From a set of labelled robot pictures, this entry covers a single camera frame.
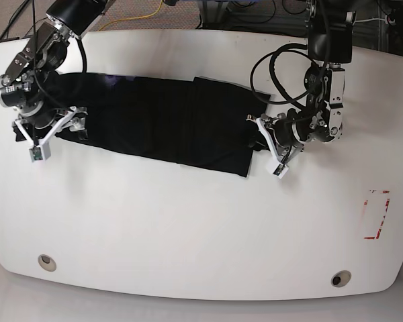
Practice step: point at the black t-shirt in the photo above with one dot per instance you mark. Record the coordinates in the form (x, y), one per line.
(201, 123)

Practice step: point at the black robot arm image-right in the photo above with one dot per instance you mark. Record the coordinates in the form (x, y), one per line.
(317, 114)

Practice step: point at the wrist camera board image-right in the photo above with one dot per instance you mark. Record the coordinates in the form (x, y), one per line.
(280, 171)

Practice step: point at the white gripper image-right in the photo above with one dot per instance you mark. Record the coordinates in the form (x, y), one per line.
(276, 136)

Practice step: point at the wrist camera board image-left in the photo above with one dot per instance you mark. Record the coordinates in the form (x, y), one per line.
(36, 154)

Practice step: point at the red tape rectangle marking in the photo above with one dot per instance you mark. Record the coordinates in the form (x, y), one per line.
(375, 209)

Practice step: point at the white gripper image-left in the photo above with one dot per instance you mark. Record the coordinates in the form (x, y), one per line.
(73, 120)

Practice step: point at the table cable grommet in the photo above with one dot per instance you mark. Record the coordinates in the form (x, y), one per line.
(47, 263)
(341, 279)

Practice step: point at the left table cable grommet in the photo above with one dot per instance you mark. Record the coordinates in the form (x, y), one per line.
(47, 263)

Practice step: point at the right table cable grommet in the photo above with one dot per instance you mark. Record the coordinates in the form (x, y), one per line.
(341, 279)

